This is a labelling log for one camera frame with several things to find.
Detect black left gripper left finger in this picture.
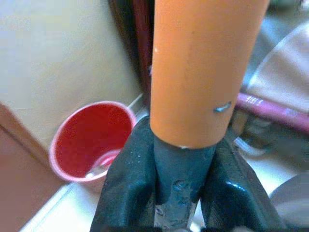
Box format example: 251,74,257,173
90,115,161,232

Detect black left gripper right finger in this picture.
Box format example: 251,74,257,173
199,128,288,232

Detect orange broom handle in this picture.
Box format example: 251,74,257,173
149,0,270,229

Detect red plastic cup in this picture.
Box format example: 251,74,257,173
50,101,137,193

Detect pink rod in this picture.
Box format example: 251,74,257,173
235,93,309,129

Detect beige cabinet panel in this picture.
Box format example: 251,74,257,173
0,101,66,232

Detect dark red door frame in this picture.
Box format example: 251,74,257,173
108,0,155,97

